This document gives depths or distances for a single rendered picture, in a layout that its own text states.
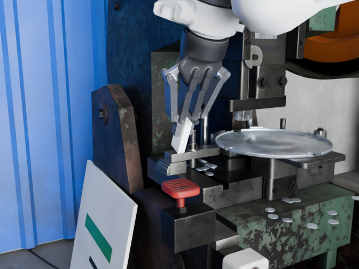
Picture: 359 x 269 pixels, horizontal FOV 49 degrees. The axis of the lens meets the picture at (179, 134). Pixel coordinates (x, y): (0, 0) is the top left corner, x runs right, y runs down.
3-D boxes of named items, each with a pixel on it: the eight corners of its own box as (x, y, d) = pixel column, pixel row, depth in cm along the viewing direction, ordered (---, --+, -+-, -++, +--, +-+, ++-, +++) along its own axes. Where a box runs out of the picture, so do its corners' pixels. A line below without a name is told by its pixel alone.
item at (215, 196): (334, 180, 113) (336, 160, 111) (202, 213, 91) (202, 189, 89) (263, 156, 138) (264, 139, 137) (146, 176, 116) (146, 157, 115)
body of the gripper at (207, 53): (196, 40, 58) (182, 95, 63) (241, 41, 62) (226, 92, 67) (173, 21, 63) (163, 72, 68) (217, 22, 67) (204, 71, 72)
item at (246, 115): (254, 119, 109) (254, 106, 109) (240, 121, 107) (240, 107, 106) (246, 117, 112) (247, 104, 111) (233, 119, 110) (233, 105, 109)
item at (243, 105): (287, 115, 109) (288, 95, 107) (228, 122, 99) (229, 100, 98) (249, 107, 122) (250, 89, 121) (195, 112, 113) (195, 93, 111)
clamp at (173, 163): (221, 166, 106) (223, 128, 104) (166, 176, 98) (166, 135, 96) (209, 160, 112) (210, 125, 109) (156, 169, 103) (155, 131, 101)
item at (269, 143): (358, 148, 95) (359, 145, 95) (267, 166, 81) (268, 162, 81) (274, 127, 120) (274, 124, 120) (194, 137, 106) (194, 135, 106)
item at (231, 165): (284, 160, 112) (285, 150, 111) (227, 171, 102) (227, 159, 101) (248, 148, 125) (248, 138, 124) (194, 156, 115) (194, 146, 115)
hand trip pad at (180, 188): (202, 223, 77) (203, 187, 75) (176, 230, 74) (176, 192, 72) (184, 211, 82) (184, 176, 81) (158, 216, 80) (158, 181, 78)
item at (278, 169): (343, 208, 92) (348, 152, 89) (299, 221, 86) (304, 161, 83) (269, 177, 113) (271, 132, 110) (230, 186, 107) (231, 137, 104)
